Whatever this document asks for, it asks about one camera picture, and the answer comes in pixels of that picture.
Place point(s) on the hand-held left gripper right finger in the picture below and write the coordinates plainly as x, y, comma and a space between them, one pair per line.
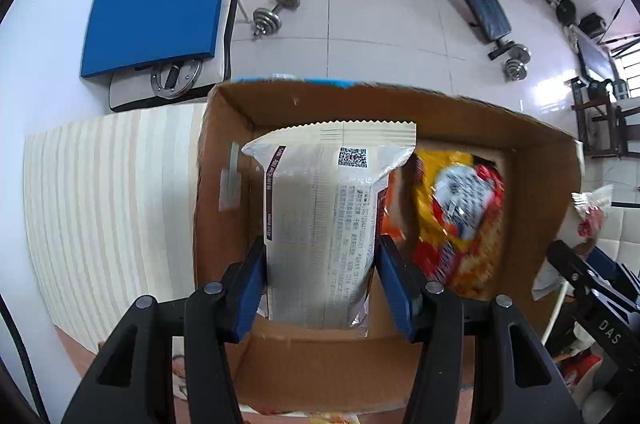
395, 289

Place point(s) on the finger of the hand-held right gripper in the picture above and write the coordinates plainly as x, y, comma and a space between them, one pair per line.
607, 261
565, 261

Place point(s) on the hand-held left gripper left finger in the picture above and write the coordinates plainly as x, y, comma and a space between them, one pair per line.
250, 299

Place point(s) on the clear red snack packet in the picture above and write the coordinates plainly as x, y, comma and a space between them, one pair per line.
592, 214

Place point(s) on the cardboard box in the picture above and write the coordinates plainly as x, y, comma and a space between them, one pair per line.
320, 369

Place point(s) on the white snack packet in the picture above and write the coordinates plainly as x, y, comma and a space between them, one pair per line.
320, 204

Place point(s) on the small white packet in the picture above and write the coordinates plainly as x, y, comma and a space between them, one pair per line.
547, 286

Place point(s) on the white cushioned seat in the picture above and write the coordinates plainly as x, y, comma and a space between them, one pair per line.
622, 229

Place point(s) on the orange red snack packet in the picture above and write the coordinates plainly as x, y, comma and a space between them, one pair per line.
582, 366

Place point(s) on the yellow noodle packet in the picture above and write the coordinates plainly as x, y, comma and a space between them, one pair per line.
450, 224

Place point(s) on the dark wooden stand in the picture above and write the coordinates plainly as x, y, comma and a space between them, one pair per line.
600, 124

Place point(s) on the beige striped tablecloth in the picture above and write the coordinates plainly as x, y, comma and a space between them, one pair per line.
110, 214

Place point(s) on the dark flat screen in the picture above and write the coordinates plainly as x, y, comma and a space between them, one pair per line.
595, 57

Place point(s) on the chrome dumbbell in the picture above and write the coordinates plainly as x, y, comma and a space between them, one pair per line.
517, 62
275, 12

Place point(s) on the round metal disc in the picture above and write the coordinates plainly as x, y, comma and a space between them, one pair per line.
172, 79

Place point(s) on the small black box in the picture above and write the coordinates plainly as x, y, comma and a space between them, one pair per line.
593, 24

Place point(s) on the blue foam pad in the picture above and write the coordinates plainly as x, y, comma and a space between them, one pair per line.
155, 19

